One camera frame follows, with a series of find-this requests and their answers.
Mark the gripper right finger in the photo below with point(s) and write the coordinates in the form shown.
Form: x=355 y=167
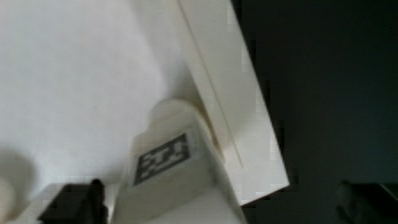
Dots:
x=368 y=203

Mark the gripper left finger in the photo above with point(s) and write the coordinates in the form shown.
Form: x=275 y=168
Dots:
x=76 y=206

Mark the white leg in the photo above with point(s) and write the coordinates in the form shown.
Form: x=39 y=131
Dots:
x=169 y=171

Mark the white square tabletop part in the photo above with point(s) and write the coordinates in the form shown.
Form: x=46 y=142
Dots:
x=100 y=56

